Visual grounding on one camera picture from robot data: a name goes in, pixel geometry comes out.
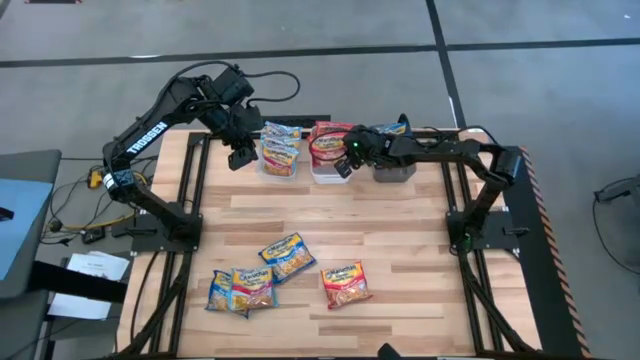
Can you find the black aluminium table frame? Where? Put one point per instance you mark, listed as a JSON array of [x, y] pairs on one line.
[[196, 137]]

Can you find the small dark desk object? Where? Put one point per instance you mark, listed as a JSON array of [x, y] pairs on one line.
[[5, 214]]

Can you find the blue soy sauce ramen packet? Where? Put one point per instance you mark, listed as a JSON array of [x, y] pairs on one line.
[[287, 257], [217, 295], [395, 129]]

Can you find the black panel with striped edge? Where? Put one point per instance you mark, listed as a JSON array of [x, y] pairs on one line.
[[540, 280]]

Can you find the grey desk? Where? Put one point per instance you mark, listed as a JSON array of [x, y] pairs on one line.
[[30, 162]]

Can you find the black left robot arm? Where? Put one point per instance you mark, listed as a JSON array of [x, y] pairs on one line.
[[147, 137]]

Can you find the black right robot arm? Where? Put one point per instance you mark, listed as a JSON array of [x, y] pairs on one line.
[[450, 150]]

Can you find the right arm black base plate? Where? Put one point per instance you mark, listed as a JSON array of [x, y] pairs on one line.
[[500, 235]]

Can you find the white paper sheet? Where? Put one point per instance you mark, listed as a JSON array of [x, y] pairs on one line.
[[75, 306], [100, 265]]

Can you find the black power adapter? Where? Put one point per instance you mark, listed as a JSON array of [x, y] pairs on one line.
[[93, 235]]

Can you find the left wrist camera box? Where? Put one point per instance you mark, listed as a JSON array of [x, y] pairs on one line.
[[252, 117]]

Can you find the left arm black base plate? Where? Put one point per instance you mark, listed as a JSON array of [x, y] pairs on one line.
[[150, 240]]

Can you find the clear plastic bin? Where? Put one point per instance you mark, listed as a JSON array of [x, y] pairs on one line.
[[265, 173]]

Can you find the black round plug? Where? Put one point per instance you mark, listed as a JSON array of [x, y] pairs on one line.
[[55, 226]]

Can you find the grey plastic bin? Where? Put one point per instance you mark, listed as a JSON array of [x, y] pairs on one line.
[[395, 174]]

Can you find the black beam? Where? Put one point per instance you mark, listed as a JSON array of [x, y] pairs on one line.
[[75, 282]]

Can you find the orange yellow plug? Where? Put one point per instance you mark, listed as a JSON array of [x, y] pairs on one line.
[[96, 178]]

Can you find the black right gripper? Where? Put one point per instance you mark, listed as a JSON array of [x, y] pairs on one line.
[[372, 147]]

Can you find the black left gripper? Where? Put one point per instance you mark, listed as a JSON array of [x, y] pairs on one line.
[[232, 125]]

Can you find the white plastic bin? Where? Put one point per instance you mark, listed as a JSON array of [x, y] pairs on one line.
[[325, 177]]

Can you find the small black object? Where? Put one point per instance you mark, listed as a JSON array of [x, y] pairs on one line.
[[388, 352]]

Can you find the blue sheet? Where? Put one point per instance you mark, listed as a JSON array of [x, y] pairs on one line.
[[25, 225]]

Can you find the black upright post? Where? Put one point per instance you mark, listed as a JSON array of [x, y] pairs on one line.
[[404, 121]]

